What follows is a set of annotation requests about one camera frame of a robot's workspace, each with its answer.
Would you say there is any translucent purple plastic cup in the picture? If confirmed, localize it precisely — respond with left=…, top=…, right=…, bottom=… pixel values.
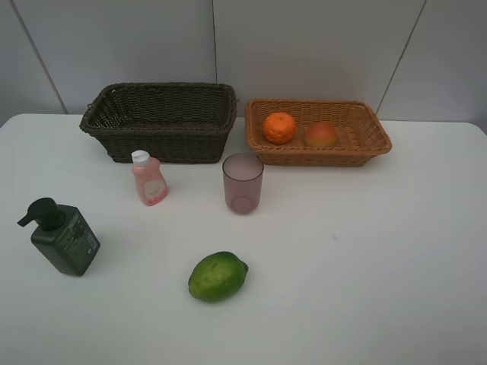
left=222, top=153, right=264, bottom=214

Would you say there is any orange mandarin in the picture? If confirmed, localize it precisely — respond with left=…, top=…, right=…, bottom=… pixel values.
left=263, top=112, right=297, bottom=144

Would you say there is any pink bottle white cap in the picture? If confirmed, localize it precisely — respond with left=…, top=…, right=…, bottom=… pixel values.
left=132, top=150, right=169, bottom=206

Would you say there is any red yellow apple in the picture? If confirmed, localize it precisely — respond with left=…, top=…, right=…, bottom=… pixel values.
left=305, top=122, right=338, bottom=148

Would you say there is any green lime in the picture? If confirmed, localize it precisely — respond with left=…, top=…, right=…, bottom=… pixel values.
left=188, top=251, right=249, bottom=303

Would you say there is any dark green pump bottle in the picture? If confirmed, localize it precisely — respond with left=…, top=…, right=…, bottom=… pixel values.
left=18, top=197, right=100, bottom=277

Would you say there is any dark brown wicker basket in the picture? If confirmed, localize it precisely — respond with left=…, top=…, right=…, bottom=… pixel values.
left=80, top=82, right=237, bottom=164

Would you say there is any light brown wicker basket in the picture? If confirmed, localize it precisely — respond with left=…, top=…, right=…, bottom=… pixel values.
left=245, top=98, right=392, bottom=167

